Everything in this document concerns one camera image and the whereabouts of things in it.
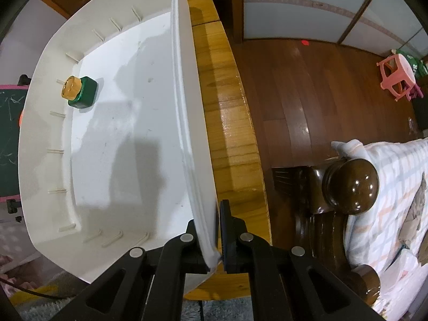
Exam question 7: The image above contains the dark wooden bed post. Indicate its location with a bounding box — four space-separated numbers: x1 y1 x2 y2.
272 157 381 306

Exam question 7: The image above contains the green bottle gold cap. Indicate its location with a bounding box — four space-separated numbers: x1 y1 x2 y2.
61 75 98 109

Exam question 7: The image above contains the pink plastic stool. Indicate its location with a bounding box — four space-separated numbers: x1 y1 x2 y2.
376 51 424 101

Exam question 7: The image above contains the white plastic storage bin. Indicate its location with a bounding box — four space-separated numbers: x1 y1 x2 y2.
18 0 220 282

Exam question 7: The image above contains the green chalkboard pink frame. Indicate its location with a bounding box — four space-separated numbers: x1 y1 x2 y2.
0 85 28 203

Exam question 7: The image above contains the sliding wardrobe door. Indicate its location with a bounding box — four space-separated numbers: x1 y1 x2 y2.
244 0 427 58

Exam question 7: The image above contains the checked white blanket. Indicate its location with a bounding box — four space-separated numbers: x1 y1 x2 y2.
331 138 427 320

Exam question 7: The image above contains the grey fluffy rug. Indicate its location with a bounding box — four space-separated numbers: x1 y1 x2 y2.
19 297 254 320

